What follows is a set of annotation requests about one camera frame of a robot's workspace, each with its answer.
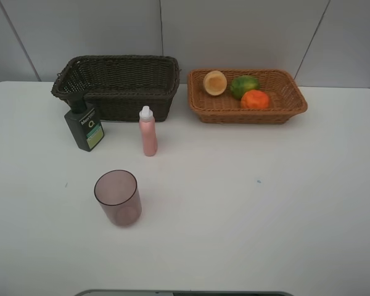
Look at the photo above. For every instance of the translucent purple plastic cup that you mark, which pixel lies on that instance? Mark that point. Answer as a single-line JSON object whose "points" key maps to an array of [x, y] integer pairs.
{"points": [[118, 195]]}

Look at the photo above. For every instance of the red yellow peach toy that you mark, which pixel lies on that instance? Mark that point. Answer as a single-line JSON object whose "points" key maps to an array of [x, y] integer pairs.
{"points": [[215, 83]]}

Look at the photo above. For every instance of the dark green pump bottle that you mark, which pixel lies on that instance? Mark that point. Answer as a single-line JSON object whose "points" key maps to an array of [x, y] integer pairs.
{"points": [[83, 121]]}

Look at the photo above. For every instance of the orange tangerine toy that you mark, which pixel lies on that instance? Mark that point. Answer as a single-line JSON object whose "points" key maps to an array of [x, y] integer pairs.
{"points": [[255, 99]]}

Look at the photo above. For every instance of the dark brown wicker basket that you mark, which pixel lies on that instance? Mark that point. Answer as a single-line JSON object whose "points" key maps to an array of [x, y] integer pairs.
{"points": [[119, 86]]}

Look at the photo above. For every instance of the green lime toy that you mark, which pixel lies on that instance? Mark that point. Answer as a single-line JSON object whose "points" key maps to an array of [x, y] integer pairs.
{"points": [[242, 84]]}

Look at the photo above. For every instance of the pink bottle white cap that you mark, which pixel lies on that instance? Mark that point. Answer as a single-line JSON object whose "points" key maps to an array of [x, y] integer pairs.
{"points": [[148, 133]]}

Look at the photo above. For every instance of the light orange wicker basket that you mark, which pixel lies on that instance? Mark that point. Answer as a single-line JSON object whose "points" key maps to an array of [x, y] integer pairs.
{"points": [[285, 98]]}

